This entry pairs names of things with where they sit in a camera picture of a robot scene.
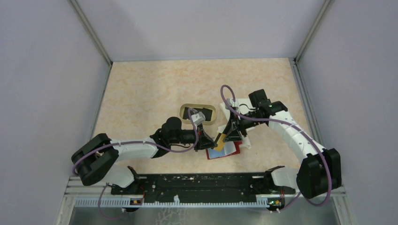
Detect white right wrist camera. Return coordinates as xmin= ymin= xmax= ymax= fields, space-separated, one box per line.
xmin=225 ymin=98 xmax=239 ymax=112

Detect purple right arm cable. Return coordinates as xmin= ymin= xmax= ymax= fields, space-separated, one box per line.
xmin=220 ymin=84 xmax=333 ymax=213

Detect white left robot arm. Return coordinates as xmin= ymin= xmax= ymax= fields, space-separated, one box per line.
xmin=71 ymin=114 xmax=217 ymax=194

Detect aluminium frame rail right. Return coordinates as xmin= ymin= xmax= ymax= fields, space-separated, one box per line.
xmin=294 ymin=0 xmax=335 ymax=65

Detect aluminium frame rail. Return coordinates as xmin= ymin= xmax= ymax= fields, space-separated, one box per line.
xmin=68 ymin=0 xmax=113 ymax=67
xmin=294 ymin=0 xmax=335 ymax=65
xmin=63 ymin=180 xmax=113 ymax=199

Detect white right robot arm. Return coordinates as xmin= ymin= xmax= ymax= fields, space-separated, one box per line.
xmin=222 ymin=89 xmax=342 ymax=199

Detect red leather card holder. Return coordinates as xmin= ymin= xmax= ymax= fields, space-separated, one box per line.
xmin=206 ymin=142 xmax=242 ymax=160

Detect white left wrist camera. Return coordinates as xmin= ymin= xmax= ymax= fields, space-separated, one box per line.
xmin=191 ymin=112 xmax=206 ymax=126

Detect white slotted cable duct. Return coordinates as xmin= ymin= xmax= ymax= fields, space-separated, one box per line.
xmin=74 ymin=195 xmax=284 ymax=210

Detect white cloth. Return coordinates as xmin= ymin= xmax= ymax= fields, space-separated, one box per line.
xmin=219 ymin=98 xmax=254 ymax=149

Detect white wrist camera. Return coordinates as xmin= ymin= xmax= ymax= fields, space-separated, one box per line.
xmin=225 ymin=98 xmax=239 ymax=112
xmin=191 ymin=112 xmax=206 ymax=126

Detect beige plastic tray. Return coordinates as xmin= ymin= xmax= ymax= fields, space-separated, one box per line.
xmin=179 ymin=103 xmax=217 ymax=125

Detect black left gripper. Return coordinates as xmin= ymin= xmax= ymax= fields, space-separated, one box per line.
xmin=169 ymin=123 xmax=218 ymax=152

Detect aluminium front frame rail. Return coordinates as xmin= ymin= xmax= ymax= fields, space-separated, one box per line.
xmin=63 ymin=180 xmax=113 ymax=199

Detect aluminium frame rail left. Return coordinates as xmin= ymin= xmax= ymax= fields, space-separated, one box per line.
xmin=68 ymin=0 xmax=113 ymax=67

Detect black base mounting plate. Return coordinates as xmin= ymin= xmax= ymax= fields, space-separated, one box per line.
xmin=111 ymin=172 xmax=296 ymax=203

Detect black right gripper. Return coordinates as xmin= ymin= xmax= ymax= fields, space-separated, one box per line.
xmin=222 ymin=110 xmax=259 ymax=143

